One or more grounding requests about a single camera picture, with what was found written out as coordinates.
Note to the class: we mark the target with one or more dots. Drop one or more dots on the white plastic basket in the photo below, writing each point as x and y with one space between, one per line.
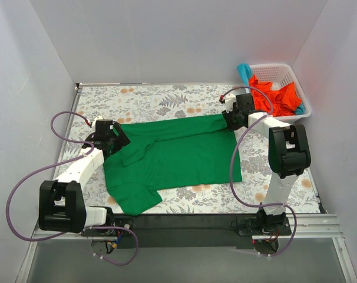
280 75

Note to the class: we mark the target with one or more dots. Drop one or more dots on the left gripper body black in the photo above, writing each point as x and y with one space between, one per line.
119 139

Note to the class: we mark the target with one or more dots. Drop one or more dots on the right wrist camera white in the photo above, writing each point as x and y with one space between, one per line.
228 100

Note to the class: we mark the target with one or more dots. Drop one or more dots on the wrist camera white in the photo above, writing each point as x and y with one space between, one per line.
228 100
91 123

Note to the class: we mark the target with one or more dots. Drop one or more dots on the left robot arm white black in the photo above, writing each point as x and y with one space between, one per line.
61 203

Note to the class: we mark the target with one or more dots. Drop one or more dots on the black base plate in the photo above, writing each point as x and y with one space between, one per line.
190 230

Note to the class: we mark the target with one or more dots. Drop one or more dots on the aluminium frame rail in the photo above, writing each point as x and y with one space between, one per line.
317 254

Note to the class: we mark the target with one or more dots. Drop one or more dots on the green t shirt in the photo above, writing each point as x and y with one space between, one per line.
169 154

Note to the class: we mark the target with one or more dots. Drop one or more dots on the light blue t shirt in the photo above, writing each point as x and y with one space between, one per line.
245 73

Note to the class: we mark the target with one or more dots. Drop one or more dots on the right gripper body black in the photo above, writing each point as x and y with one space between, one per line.
229 119

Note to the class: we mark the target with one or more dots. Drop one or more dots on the floral table mat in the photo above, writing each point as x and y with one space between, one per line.
145 103

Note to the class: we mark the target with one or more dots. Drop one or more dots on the orange t shirt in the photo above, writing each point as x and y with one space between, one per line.
284 100

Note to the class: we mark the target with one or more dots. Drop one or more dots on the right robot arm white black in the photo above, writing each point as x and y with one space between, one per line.
288 151

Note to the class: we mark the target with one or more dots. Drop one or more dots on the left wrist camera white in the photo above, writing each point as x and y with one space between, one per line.
91 123

